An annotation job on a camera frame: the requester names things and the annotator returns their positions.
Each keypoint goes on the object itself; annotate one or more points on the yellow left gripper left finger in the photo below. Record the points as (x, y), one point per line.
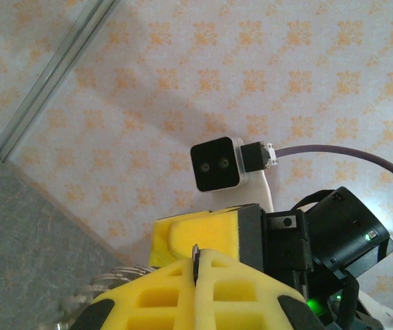
(130, 309)

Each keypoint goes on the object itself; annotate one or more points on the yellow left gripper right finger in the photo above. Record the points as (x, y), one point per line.
(268, 302)

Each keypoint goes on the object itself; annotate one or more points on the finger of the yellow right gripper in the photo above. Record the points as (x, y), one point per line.
(210, 230)
(160, 244)

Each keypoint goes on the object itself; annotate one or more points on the small brass key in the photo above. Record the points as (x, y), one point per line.
(195, 264)

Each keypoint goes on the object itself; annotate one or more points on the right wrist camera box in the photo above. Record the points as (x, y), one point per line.
(217, 165)

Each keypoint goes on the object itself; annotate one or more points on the aluminium frame post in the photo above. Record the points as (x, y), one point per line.
(55, 72)

